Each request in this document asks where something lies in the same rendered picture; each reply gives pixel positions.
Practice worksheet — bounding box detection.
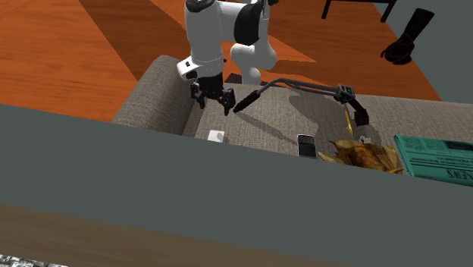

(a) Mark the grey fabric sofa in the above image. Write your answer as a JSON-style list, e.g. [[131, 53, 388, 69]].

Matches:
[[110, 54, 473, 174]]

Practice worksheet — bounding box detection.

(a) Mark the black silver mobile phone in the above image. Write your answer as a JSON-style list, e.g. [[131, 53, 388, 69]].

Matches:
[[296, 133, 317, 159]]

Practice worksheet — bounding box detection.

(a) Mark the teal newspaper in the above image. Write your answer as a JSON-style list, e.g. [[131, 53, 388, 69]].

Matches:
[[393, 134, 473, 188]]

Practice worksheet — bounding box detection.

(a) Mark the black table frame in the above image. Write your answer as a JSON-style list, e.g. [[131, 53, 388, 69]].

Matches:
[[320, 0, 399, 24]]

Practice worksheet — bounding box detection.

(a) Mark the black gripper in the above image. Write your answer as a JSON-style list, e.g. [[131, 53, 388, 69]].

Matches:
[[190, 71, 237, 117]]

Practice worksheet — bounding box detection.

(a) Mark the brown dried leaf bundle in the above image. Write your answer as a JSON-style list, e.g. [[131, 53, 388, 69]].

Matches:
[[317, 138, 406, 174]]

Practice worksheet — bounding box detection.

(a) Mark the black boot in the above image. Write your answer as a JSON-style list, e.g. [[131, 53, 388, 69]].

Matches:
[[380, 8, 436, 66]]

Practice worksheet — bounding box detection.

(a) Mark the small white square card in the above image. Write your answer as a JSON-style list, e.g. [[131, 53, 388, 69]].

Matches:
[[207, 129, 226, 144]]

